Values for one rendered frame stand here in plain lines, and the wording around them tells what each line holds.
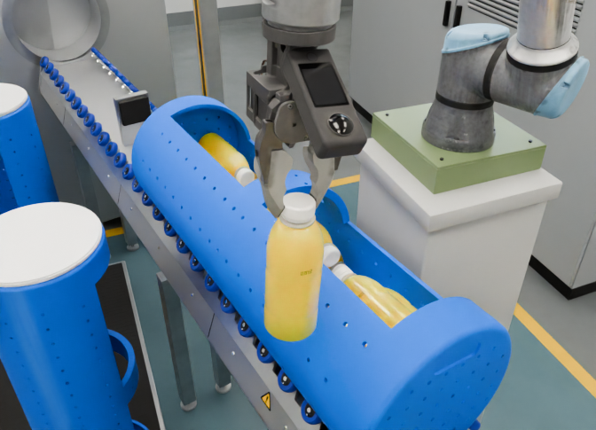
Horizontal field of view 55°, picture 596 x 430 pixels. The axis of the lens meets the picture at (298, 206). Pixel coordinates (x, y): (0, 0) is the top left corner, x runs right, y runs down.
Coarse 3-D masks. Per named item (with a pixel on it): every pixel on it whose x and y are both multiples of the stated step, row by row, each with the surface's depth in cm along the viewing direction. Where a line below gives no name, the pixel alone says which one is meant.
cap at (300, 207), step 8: (296, 192) 66; (288, 200) 64; (296, 200) 65; (304, 200) 65; (312, 200) 65; (288, 208) 63; (296, 208) 63; (304, 208) 63; (312, 208) 64; (288, 216) 64; (296, 216) 63; (304, 216) 64; (312, 216) 65
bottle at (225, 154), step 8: (208, 136) 139; (216, 136) 139; (200, 144) 139; (208, 144) 137; (216, 144) 136; (224, 144) 135; (208, 152) 136; (216, 152) 133; (224, 152) 132; (232, 152) 132; (216, 160) 133; (224, 160) 131; (232, 160) 130; (240, 160) 130; (224, 168) 130; (232, 168) 129; (240, 168) 129; (248, 168) 131
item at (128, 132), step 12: (120, 96) 169; (132, 96) 170; (144, 96) 171; (120, 108) 168; (132, 108) 170; (144, 108) 172; (120, 120) 171; (132, 120) 171; (144, 120) 173; (120, 132) 175; (132, 132) 175; (132, 144) 177
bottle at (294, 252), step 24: (288, 240) 64; (312, 240) 65; (288, 264) 65; (312, 264) 66; (288, 288) 67; (312, 288) 68; (264, 312) 73; (288, 312) 69; (312, 312) 71; (288, 336) 71
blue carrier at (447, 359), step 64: (192, 128) 138; (192, 192) 110; (256, 192) 101; (256, 256) 93; (384, 256) 106; (256, 320) 93; (320, 320) 81; (448, 320) 75; (320, 384) 80; (384, 384) 72; (448, 384) 78
